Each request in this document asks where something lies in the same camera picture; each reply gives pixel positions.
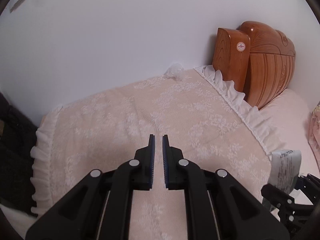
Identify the white wall switch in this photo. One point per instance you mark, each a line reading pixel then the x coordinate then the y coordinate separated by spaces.
pixel 17 4

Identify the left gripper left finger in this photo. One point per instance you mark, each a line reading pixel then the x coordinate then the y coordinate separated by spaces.
pixel 99 206

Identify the crumpled clear plastic bag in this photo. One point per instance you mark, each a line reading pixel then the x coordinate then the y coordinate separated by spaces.
pixel 175 71

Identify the wooden bed headboard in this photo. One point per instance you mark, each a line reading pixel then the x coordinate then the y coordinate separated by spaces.
pixel 259 59

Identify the white green paper package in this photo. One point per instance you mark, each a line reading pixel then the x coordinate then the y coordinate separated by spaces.
pixel 285 167

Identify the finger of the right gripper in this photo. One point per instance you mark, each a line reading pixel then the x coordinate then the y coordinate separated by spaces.
pixel 306 182
pixel 295 217

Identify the lace tablecloth with ruffle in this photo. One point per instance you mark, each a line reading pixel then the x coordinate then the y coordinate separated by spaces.
pixel 209 124

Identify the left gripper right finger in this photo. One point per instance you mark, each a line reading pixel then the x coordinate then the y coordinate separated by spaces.
pixel 217 205

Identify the folded pink blanket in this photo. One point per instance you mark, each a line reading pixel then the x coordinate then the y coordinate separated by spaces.
pixel 313 136

